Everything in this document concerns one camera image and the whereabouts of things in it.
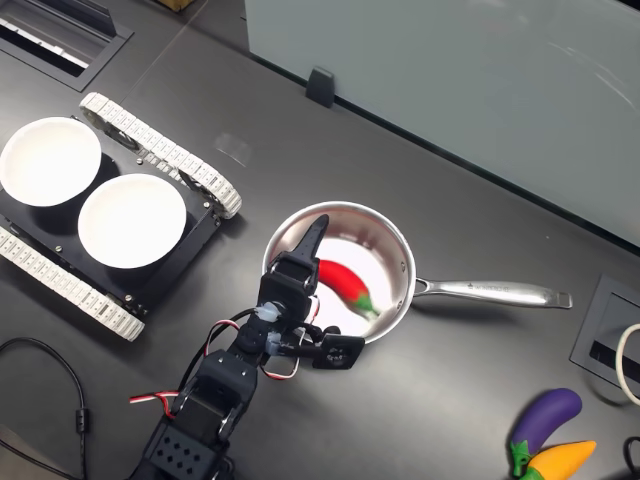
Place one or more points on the red toy chilli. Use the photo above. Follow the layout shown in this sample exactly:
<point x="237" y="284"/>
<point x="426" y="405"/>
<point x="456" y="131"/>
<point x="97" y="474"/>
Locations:
<point x="340" y="277"/>

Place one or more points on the pale grey putty lump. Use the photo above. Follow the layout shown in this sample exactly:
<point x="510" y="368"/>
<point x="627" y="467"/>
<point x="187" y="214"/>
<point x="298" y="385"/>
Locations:
<point x="269" y="311"/>

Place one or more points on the black partition clip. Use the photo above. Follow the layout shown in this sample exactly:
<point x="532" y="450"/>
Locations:
<point x="320" y="86"/>

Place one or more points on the white bowl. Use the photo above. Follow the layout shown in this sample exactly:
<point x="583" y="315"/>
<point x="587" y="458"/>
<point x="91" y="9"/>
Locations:
<point x="50" y="160"/>
<point x="132" y="222"/>

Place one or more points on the tracked vehicle with white tracks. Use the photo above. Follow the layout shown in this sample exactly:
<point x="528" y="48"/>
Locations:
<point x="165" y="150"/>

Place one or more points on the frosted glass partition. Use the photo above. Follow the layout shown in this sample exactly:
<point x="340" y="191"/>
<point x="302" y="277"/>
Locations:
<point x="450" y="75"/>

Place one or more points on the brown cardboard box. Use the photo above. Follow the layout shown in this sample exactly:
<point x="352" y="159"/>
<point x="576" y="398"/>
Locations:
<point x="177" y="4"/>

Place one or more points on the purple toy aubergine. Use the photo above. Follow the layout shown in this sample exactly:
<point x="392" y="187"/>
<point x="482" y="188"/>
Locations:
<point x="547" y="410"/>

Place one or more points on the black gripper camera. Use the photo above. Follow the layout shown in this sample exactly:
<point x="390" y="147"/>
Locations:
<point x="340" y="352"/>

